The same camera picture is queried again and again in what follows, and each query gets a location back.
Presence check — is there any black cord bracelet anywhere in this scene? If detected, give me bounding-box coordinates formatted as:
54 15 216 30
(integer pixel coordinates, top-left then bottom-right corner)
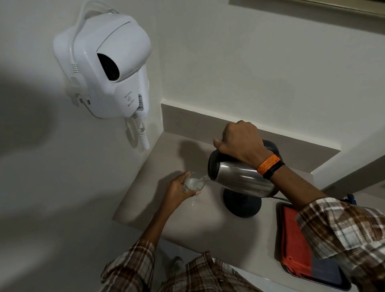
263 161 285 180

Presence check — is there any black rectangular tray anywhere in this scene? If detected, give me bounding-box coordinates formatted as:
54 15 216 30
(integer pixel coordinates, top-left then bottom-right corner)
276 202 352 291

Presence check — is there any brown plaid shirt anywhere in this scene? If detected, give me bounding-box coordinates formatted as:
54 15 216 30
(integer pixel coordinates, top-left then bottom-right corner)
101 197 385 292

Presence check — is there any person's left hand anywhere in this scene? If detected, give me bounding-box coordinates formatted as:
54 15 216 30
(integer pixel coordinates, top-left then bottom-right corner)
160 171 201 215

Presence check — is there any white hair dryer wall holder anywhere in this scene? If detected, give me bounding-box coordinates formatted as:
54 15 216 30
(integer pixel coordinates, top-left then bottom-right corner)
54 0 119 107

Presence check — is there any stainless steel electric kettle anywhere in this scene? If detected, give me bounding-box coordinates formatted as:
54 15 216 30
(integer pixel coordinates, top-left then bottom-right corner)
208 140 283 198

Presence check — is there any grey shoe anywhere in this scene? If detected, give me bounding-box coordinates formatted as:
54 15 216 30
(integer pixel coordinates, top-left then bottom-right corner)
170 256 186 275

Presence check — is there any black round kettle base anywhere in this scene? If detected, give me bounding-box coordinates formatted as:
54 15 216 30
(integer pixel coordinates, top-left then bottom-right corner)
223 188 262 218

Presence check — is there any clear drinking glass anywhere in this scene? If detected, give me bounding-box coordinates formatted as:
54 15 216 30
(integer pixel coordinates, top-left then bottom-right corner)
182 172 207 206

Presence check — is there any person's right forearm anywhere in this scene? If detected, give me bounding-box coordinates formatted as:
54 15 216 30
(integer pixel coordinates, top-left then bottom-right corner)
269 165 328 211

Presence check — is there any orange woven bracelet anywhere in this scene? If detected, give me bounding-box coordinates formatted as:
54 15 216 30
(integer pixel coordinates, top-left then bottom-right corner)
256 154 281 176

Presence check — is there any red folded cloth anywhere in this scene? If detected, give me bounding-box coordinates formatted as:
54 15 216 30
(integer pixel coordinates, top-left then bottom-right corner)
280 206 313 277

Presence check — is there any person's right hand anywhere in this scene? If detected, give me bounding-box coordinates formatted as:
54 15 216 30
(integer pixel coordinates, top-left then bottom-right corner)
213 120 274 168

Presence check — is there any white coiled dryer cord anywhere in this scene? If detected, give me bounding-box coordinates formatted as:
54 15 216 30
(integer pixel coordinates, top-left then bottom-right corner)
131 112 150 150

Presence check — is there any white wall hair dryer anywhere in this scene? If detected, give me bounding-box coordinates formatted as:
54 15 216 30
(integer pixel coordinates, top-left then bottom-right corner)
72 12 152 119

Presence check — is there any person's left forearm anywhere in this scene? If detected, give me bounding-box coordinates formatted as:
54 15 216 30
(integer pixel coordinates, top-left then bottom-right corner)
140 206 172 245

